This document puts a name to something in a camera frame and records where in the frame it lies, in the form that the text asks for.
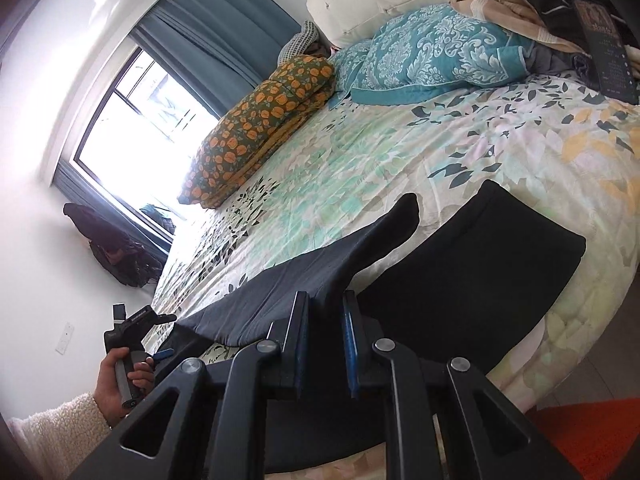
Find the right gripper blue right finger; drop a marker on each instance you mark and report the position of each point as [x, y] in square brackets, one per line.
[442, 420]

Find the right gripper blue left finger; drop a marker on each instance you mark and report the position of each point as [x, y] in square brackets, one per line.
[208, 421]

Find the black pants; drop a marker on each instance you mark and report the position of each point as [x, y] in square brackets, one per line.
[474, 289]

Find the left forearm white fleece sleeve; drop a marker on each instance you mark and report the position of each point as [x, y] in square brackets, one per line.
[56, 441]

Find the left hand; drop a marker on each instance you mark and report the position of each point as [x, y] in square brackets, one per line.
[106, 394]

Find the red carpet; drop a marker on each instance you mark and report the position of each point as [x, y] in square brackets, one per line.
[600, 439]

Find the window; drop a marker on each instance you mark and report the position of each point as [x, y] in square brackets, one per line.
[140, 141]

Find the orange floral folded blanket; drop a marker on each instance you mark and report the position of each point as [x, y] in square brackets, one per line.
[256, 128]

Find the floral bed sheet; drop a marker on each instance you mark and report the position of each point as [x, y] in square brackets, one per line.
[560, 148]

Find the blue curtain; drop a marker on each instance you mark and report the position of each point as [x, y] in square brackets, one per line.
[218, 50]

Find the grey knitted cloth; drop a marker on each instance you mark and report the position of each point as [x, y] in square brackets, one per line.
[308, 37]

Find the teal damask pillow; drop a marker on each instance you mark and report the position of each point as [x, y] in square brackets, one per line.
[425, 53]

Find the beige blanket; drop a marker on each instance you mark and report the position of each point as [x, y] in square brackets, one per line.
[518, 16]

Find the white wall socket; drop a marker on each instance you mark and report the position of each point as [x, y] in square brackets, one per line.
[65, 338]

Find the dark clothes hanging on wall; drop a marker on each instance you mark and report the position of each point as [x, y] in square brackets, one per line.
[127, 260]

